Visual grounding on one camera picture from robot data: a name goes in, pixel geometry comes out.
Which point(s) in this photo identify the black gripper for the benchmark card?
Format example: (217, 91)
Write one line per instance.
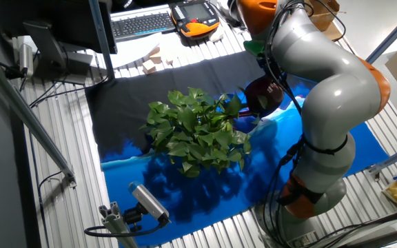
(267, 67)

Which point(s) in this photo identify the dark red watering can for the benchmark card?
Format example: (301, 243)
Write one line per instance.
(264, 96)

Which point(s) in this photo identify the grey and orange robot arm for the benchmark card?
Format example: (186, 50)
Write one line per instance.
(340, 93)

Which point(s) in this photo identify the green leafy potted plant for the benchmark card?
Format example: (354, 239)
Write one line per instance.
(198, 131)

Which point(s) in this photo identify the white crumpled cloth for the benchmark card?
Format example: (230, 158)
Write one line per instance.
(216, 34)

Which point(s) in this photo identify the cardboard box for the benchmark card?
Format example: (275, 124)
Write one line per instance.
(326, 17)

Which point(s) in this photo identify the orange and grey teach pendant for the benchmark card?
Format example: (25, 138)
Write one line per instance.
(195, 17)

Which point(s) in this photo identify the small pale wooden block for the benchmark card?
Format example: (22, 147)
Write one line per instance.
(169, 61)

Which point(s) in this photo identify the black computer keyboard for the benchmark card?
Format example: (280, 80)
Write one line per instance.
(140, 24)

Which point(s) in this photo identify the blue and black printed cloth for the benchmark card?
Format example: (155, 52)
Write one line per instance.
(184, 199)

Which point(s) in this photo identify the person in dark clothing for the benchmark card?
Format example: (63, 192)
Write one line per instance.
(122, 3)

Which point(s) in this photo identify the black computer monitor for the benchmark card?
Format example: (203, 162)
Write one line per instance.
(64, 20)

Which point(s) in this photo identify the short aluminium profile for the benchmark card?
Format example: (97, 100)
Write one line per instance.
(115, 224)

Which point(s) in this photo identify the grey monitor stand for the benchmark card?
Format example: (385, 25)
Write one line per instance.
(47, 48)

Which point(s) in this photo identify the aluminium frame post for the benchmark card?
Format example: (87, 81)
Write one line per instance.
(101, 38)
(391, 34)
(395, 157)

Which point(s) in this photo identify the silver camera with blue end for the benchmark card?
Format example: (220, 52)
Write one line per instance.
(148, 201)

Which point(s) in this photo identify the black camera ball mount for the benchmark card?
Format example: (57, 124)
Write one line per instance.
(133, 216)

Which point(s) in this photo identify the small silver camera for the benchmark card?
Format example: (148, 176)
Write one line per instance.
(26, 58)

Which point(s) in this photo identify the long aluminium frame rail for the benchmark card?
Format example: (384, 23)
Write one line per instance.
(26, 113)

